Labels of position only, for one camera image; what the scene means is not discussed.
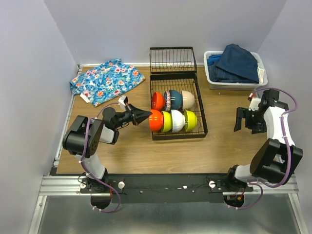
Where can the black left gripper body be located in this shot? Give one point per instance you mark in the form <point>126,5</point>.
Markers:
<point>125,117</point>

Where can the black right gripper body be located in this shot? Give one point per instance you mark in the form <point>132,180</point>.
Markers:
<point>254,121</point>

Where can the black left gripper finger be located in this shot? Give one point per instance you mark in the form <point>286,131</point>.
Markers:
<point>140,112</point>
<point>140,118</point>

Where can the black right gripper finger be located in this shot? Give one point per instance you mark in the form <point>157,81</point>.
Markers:
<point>241,112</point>
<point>238,124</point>

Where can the blue triangle pattern bowl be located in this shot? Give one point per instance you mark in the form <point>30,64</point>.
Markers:
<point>167,99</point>

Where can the dark glazed bowl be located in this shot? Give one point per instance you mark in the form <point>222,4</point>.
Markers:
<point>176,99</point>

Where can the white bowl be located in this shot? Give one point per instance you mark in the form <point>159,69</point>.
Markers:
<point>178,121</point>
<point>188,100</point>

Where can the yellow-green bowl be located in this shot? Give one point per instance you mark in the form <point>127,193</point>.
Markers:
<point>190,120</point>

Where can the black wire dish rack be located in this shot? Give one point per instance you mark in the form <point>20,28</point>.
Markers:
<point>175,68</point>

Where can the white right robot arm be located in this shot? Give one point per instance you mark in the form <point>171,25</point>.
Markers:
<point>277,159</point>

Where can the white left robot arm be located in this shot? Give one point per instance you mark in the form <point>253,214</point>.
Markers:
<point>85,134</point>

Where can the white perforated basket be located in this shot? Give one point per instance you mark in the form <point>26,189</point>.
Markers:
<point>236,86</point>

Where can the blue floral cloth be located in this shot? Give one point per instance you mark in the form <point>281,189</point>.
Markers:
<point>106,81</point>

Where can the dark blue jeans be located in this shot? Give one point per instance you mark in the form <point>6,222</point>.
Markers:
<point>234,65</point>

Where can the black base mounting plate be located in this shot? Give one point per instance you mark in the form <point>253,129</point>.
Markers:
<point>164,188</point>

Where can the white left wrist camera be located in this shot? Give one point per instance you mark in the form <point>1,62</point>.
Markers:
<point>123,101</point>

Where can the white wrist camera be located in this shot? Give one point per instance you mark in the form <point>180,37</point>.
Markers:
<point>123,101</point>
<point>254,102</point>

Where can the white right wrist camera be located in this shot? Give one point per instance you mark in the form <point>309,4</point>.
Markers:
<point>254,102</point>

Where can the aluminium frame rail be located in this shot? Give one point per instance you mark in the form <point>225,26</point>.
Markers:
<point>71,185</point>

